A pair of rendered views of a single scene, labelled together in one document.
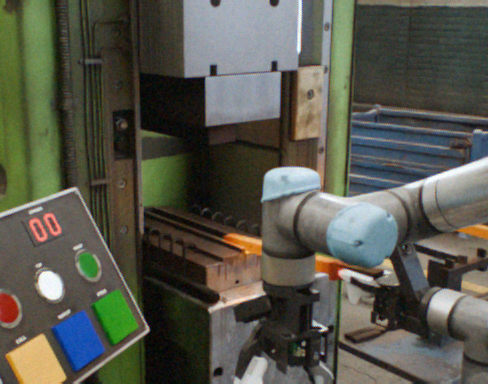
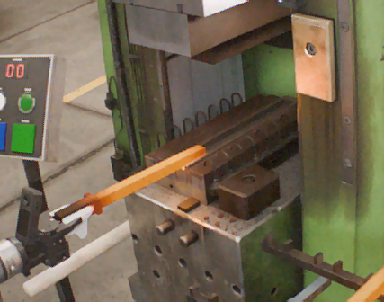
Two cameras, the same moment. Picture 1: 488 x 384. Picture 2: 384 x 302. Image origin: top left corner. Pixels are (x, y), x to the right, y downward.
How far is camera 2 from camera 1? 2.17 m
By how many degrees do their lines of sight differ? 75
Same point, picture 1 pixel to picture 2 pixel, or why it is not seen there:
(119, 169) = (147, 52)
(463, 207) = not seen: outside the picture
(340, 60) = (372, 23)
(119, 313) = (24, 137)
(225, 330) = (134, 210)
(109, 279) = (35, 117)
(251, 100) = (162, 32)
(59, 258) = (13, 90)
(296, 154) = (310, 109)
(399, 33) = not seen: outside the picture
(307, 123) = (308, 79)
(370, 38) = not seen: outside the picture
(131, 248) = (161, 116)
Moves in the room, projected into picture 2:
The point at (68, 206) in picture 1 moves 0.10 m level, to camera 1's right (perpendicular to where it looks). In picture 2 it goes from (38, 64) to (34, 77)
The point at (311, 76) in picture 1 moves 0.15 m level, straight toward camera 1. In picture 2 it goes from (309, 29) to (232, 34)
